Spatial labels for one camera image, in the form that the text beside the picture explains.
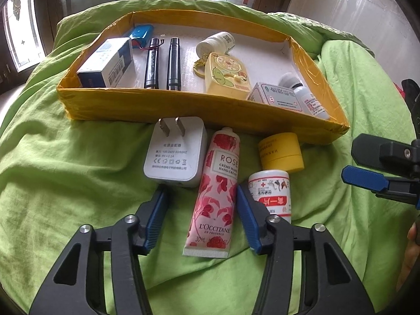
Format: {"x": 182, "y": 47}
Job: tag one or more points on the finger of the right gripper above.
{"x": 388, "y": 187}
{"x": 386, "y": 155}

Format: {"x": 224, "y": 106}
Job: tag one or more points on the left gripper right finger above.
{"x": 329, "y": 283}

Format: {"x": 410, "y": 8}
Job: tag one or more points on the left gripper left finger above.
{"x": 75, "y": 283}

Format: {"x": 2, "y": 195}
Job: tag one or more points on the rose hand cream tube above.
{"x": 210, "y": 230}

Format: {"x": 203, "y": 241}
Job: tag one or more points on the white power adapter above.
{"x": 176, "y": 151}

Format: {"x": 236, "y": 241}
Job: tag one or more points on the grey white medicine bottle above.
{"x": 306, "y": 98}

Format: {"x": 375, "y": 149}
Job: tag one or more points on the yellow round jar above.
{"x": 281, "y": 152}

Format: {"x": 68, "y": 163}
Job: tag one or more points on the white bottle red label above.
{"x": 272, "y": 189}

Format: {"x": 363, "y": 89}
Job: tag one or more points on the white red ointment box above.
{"x": 276, "y": 96}

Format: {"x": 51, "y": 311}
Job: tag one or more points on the black pen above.
{"x": 174, "y": 81}
{"x": 152, "y": 67}

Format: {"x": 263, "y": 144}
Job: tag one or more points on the blue white medicine box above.
{"x": 106, "y": 66}

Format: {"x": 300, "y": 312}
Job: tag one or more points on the yellow cartoon timer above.
{"x": 224, "y": 75}

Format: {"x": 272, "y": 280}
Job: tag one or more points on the blue battery pack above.
{"x": 141, "y": 35}

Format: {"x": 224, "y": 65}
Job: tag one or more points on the white bottle QR label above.
{"x": 221, "y": 42}

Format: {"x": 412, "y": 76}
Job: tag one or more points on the person's right hand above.
{"x": 410, "y": 256}

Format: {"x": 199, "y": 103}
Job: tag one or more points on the black bag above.
{"x": 412, "y": 99}

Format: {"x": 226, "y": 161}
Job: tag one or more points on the green bed sheet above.
{"x": 57, "y": 174}

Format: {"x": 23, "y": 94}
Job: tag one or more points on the yellow cardboard tray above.
{"x": 265, "y": 53}

